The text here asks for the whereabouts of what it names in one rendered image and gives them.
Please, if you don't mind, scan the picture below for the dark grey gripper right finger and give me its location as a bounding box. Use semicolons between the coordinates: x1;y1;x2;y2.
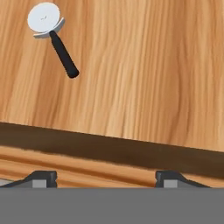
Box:
154;170;212;189

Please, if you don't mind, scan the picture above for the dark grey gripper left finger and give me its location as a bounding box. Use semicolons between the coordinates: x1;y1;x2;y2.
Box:
0;170;58;189

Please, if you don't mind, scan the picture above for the wooden drawer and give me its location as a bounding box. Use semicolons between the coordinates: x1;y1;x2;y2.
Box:
0;0;224;189

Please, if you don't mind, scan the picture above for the black-handled pizza cutter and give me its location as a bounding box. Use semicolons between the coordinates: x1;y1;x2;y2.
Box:
26;2;81;80

